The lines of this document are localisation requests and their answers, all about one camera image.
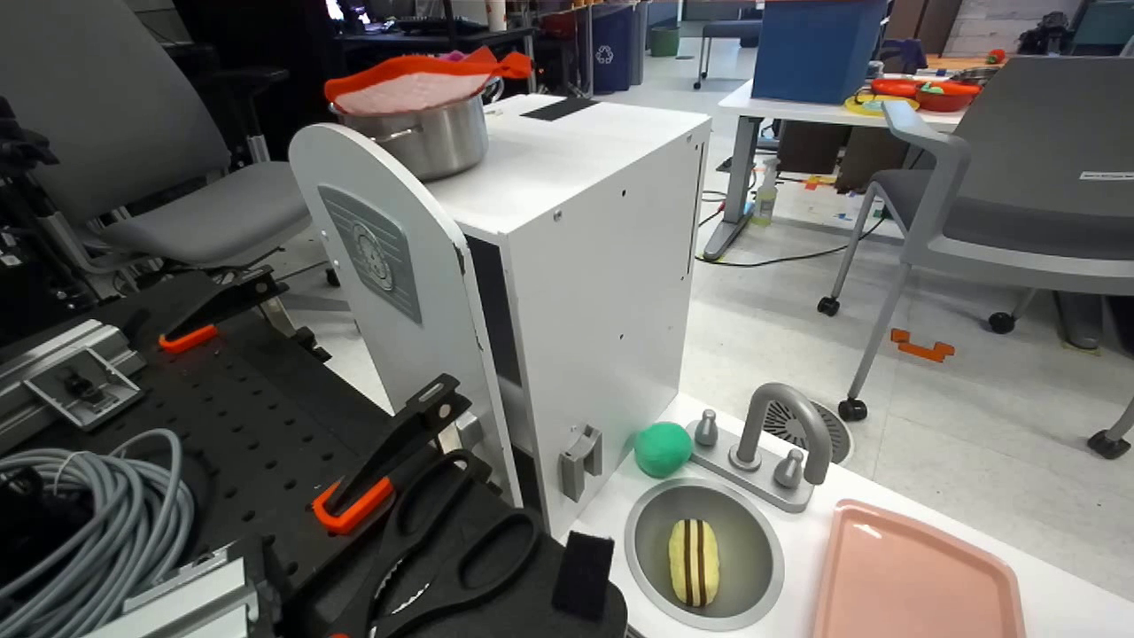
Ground grey round sink bowl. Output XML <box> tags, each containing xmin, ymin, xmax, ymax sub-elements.
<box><xmin>621</xmin><ymin>473</ymin><xmax>787</xmax><ymax>631</ymax></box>

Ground white toy cupboard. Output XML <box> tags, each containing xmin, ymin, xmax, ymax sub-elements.
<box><xmin>419</xmin><ymin>93</ymin><xmax>713</xmax><ymax>546</ymax></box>

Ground steel pot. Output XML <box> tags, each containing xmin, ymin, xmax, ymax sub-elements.
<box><xmin>325</xmin><ymin>82</ymin><xmax>492</xmax><ymax>184</ymax></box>

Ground orange item on table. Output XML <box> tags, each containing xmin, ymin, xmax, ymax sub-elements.
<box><xmin>868</xmin><ymin>69</ymin><xmax>986</xmax><ymax>117</ymax></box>

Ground silver metal bracket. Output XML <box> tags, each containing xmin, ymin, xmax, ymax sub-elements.
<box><xmin>84</xmin><ymin>546</ymin><xmax>284</xmax><ymax>638</ymax></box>

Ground grey chair with castors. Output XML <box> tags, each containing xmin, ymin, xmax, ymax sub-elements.
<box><xmin>816</xmin><ymin>48</ymin><xmax>1134</xmax><ymax>462</ymax></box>

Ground white arched cupboard door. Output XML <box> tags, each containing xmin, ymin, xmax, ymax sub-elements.
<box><xmin>289</xmin><ymin>121</ymin><xmax>531</xmax><ymax>515</ymax></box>

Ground grey cable bundle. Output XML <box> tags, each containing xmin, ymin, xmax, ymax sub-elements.
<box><xmin>0</xmin><ymin>426</ymin><xmax>198</xmax><ymax>638</ymax></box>

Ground white table grey legs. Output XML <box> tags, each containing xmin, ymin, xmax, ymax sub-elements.
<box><xmin>694</xmin><ymin>76</ymin><xmax>968</xmax><ymax>266</ymax></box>

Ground square marker tag plate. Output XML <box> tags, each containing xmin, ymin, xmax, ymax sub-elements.
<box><xmin>23</xmin><ymin>347</ymin><xmax>146</xmax><ymax>433</ymax></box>

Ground grey office chair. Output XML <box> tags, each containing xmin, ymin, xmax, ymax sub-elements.
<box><xmin>0</xmin><ymin>0</ymin><xmax>316</xmax><ymax>275</ymax></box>

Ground black scissors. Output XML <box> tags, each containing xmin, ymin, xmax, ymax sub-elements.
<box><xmin>351</xmin><ymin>446</ymin><xmax>546</xmax><ymax>638</ymax></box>

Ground orange plastic floor piece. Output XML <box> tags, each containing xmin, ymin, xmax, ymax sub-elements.
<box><xmin>886</xmin><ymin>325</ymin><xmax>957</xmax><ymax>364</ymax></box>

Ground yellow striped macaron toy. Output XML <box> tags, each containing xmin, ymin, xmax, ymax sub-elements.
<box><xmin>667</xmin><ymin>515</ymin><xmax>725</xmax><ymax>612</ymax></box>

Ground aluminium extrusion rail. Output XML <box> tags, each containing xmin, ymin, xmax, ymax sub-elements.
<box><xmin>0</xmin><ymin>315</ymin><xmax>148</xmax><ymax>455</ymax></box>

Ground blue box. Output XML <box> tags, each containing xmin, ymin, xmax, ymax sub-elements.
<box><xmin>751</xmin><ymin>0</ymin><xmax>891</xmax><ymax>107</ymax></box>

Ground pink plastic tray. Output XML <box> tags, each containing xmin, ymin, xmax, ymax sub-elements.
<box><xmin>808</xmin><ymin>495</ymin><xmax>1027</xmax><ymax>638</ymax></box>

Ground black clamp orange handle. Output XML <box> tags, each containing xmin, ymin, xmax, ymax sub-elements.
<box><xmin>309</xmin><ymin>371</ymin><xmax>475</xmax><ymax>538</ymax></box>
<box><xmin>155</xmin><ymin>266</ymin><xmax>290</xmax><ymax>362</ymax></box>

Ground grey cupboard door latch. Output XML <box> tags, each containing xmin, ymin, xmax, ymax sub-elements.
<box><xmin>558</xmin><ymin>420</ymin><xmax>605</xmax><ymax>503</ymax></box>

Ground small black block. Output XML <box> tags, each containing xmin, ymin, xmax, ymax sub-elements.
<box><xmin>550</xmin><ymin>528</ymin><xmax>616</xmax><ymax>625</ymax></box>

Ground clear spray bottle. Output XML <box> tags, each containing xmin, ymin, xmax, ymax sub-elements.
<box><xmin>751</xmin><ymin>151</ymin><xmax>787</xmax><ymax>229</ymax></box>

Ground blue recycling bin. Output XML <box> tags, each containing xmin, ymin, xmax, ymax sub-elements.
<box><xmin>589</xmin><ymin>4</ymin><xmax>649</xmax><ymax>95</ymax></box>

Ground green ball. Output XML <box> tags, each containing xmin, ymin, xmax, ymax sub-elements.
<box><xmin>630</xmin><ymin>417</ymin><xmax>699</xmax><ymax>482</ymax></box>

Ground grey toy faucet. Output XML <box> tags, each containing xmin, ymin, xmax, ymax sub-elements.
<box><xmin>689</xmin><ymin>380</ymin><xmax>855</xmax><ymax>515</ymax></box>

